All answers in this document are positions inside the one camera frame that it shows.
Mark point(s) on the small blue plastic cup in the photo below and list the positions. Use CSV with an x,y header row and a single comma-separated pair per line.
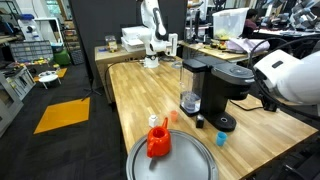
x,y
221,139

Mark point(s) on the white blue machine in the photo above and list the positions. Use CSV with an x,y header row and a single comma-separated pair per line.
x,y
28,28

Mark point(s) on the black backdrop curtain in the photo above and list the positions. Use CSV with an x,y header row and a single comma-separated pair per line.
x,y
100,20

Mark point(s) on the clear water tank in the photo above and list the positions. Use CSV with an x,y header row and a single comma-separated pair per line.
x,y
191,90

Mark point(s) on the wooden side table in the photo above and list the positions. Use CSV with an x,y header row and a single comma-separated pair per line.
x,y
216,52

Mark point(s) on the clear jar with items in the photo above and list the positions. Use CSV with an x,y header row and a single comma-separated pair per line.
x,y
111,43

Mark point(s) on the idle white robot arm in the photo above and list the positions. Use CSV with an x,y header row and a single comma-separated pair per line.
x,y
150,43

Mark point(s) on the seated person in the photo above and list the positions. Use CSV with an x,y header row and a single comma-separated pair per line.
x,y
251,21

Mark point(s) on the round grey metal tray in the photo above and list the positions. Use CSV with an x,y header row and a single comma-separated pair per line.
x,y
186,163

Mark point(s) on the clear plastic storage bin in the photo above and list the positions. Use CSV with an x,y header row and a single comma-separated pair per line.
x,y
230,21

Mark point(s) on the white working robot arm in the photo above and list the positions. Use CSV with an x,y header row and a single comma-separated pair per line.
x,y
293,80

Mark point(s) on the small white bottle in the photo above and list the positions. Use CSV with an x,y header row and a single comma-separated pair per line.
x,y
153,121

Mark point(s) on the red teapot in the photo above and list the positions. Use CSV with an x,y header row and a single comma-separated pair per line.
x,y
158,141

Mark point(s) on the grey metal cabinet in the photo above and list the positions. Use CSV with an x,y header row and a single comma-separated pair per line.
x,y
10,100

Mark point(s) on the green bin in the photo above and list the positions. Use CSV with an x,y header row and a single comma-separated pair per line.
x,y
62,57

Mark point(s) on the large orange floor mat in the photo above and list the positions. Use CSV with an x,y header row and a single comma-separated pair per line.
x,y
63,115

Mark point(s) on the black tripod stand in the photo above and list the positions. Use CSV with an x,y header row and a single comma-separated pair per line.
x,y
90,83

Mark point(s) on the storage shelf rack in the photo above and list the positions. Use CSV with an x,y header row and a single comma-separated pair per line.
x,y
73,43

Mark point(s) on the small orange floor mat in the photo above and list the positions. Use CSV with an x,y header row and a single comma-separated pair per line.
x,y
61,71

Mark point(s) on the white flat box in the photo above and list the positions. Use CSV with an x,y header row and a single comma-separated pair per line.
x,y
131,46
133,32

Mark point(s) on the white round stool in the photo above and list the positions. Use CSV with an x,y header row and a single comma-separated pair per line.
x,y
48,79

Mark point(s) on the black Keurig coffee machine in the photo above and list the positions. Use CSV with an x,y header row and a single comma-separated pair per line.
x,y
216,93

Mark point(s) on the small orange plastic cup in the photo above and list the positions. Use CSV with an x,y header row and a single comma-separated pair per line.
x,y
173,116

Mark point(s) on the grey parts organizer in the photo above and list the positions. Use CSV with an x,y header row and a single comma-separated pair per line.
x,y
31,51

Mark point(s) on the pink cloth bag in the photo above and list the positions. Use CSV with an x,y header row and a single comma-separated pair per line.
x,y
243,45

